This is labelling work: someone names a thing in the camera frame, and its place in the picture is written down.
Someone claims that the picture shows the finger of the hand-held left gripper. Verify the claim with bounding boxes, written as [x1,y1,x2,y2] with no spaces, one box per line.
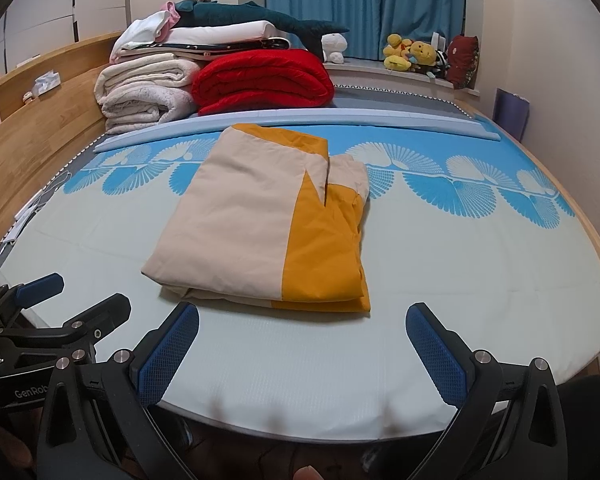
[2,292,132,352]
[0,272,65,313]

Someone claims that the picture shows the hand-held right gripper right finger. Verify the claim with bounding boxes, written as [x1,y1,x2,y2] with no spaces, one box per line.
[405,302,568,480]

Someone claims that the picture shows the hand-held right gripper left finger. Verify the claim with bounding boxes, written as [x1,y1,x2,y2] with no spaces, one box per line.
[35,301,201,480]

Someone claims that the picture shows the beige and orange hooded jacket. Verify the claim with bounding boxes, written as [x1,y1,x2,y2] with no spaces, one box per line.
[141,122,372,313]

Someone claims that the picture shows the person's left forearm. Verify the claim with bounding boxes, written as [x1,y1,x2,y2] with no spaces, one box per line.
[0,405,38,480]

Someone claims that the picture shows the wooden headboard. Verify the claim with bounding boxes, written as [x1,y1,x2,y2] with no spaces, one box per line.
[0,30,128,261]

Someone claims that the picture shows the person's dark pants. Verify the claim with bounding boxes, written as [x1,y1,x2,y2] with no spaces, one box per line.
[560,374,600,480]

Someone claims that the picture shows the tissue pack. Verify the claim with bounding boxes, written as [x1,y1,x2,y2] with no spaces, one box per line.
[32,72,62,96]

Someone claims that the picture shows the cream fluffy folded blanket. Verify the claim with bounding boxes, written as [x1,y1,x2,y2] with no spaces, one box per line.
[95,55,201,106]
[101,85,198,136]

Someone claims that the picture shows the light blue foam strip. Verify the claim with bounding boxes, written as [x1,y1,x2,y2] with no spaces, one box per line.
[94,106,501,155]

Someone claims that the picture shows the purple bag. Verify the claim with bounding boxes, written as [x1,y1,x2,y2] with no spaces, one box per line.
[494,87,531,142]

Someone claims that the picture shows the grey mattress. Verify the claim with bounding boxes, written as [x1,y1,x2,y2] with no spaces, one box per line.
[330,85,476,117]

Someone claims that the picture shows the white and pink garment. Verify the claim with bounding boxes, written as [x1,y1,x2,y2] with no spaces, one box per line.
[110,1,181,63]

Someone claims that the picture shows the white wardrobe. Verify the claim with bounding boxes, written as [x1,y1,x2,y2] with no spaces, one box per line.
[0,0,131,71]

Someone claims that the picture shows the red folded blanket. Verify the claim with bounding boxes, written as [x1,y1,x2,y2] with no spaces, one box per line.
[191,49,336,116]

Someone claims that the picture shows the dark patterned folded sheet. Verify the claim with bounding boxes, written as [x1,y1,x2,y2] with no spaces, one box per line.
[117,37,293,59]

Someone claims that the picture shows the dark red cushion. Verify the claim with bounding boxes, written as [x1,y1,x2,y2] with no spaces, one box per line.
[445,35,481,88]

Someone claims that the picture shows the yellow round plush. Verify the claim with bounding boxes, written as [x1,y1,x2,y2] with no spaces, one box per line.
[407,41,438,74]

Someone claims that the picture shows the white folded pillow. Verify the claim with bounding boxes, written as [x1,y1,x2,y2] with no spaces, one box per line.
[162,20,276,45]

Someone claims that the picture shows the yellow duck plush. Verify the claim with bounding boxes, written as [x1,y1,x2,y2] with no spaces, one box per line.
[383,33,413,72]

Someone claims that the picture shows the white plush toy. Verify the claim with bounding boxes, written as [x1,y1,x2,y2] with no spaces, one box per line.
[321,32,348,64]

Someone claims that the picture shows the teal shark plush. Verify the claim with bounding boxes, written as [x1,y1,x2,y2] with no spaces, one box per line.
[174,0,351,61]

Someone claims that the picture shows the blue curtain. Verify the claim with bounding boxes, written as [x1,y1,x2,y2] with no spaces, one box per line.
[264,0,467,61]

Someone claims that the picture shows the white cable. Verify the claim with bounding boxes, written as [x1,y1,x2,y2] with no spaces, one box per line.
[0,170,71,246]

